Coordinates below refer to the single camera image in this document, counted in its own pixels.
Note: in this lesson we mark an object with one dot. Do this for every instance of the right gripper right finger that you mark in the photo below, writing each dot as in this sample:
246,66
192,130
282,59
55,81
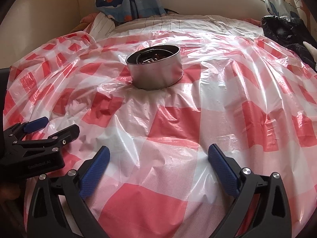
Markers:
226,169

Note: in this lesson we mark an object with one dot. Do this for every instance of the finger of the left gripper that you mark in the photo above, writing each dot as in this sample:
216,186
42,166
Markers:
36,125
66,135

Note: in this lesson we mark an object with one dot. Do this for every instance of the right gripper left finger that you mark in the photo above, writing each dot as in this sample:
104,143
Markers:
91,171

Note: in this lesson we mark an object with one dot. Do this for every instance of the red white checkered plastic sheet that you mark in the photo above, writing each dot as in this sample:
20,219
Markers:
252,97

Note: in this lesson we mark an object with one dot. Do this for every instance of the round silver metal tin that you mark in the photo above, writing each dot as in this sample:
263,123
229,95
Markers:
155,67

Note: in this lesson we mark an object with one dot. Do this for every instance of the white striped bed quilt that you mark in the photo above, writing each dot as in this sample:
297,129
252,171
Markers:
103,27

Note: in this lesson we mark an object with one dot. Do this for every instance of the orange pink pillow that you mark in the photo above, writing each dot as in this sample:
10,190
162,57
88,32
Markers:
85,23

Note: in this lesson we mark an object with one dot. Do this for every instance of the pile of beige clothes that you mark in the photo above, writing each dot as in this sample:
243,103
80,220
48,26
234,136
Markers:
313,51

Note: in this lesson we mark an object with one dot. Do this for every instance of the black jacket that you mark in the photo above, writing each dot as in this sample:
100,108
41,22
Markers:
290,33

